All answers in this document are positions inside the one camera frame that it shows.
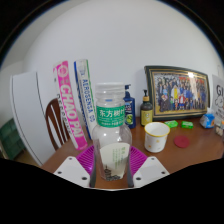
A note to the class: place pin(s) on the flat round red coaster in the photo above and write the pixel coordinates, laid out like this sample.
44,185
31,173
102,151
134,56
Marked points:
182,141

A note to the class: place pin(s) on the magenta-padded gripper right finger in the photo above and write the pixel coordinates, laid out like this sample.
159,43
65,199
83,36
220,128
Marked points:
151,170

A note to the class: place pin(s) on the dark green plastic crate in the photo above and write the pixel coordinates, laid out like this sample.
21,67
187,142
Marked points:
10,140

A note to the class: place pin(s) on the white and green shuttlecock tube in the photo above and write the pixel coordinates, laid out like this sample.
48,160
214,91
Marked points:
85,93

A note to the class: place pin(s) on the blue tissue pack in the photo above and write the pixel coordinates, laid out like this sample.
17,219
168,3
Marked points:
207,121

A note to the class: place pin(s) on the amber yellow-labelled pump bottle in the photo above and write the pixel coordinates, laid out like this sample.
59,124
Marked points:
146,115

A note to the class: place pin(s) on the framed group photo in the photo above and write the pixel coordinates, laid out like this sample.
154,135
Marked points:
178,91

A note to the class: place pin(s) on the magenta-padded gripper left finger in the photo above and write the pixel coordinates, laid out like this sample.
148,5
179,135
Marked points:
71,170

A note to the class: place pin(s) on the clear green-labelled drink bottle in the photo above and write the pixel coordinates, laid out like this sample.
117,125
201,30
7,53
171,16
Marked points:
111,133

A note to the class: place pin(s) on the dark blue pump bottle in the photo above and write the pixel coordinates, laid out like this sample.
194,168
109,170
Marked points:
130,111

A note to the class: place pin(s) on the white cup with yellow rim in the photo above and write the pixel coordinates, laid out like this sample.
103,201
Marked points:
156,138

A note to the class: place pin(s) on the white board panel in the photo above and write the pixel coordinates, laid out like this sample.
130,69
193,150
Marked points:
30,113

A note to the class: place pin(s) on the white paper gift bag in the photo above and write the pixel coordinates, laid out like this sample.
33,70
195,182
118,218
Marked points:
219,96

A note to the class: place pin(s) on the small green pack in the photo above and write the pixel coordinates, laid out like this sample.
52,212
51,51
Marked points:
171,124
187,124

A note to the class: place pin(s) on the brown wooden chair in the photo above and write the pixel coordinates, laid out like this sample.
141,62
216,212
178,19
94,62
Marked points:
50,116

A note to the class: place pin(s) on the pink shuttlecock tube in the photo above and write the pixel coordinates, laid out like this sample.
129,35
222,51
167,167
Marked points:
68,103

